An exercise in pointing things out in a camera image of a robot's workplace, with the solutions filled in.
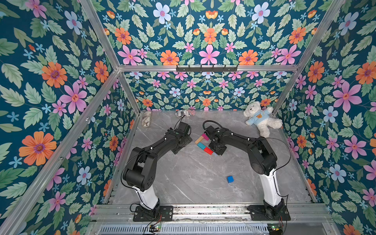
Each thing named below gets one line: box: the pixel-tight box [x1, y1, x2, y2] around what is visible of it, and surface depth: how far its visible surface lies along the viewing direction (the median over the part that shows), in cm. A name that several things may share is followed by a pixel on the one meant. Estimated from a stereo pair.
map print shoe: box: [141, 110, 152, 128], surface depth 113 cm
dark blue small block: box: [226, 175, 235, 184], surface depth 87 cm
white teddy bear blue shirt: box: [243, 100, 283, 139], surface depth 107 cm
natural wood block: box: [194, 135, 204, 145], surface depth 103 cm
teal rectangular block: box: [196, 141, 207, 151], surface depth 101 cm
